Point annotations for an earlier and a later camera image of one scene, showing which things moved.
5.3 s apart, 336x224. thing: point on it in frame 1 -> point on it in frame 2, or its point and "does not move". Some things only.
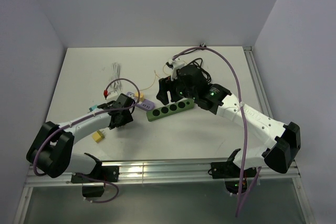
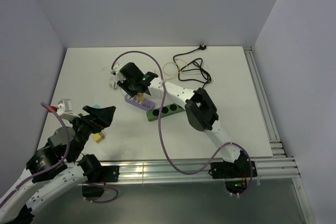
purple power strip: [146, 104] does not move
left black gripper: [127, 118] -> [98, 118]
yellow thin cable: [155, 78] -> [178, 73]
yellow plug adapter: [98, 136] does not move
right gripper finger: [165, 85] -> [132, 90]
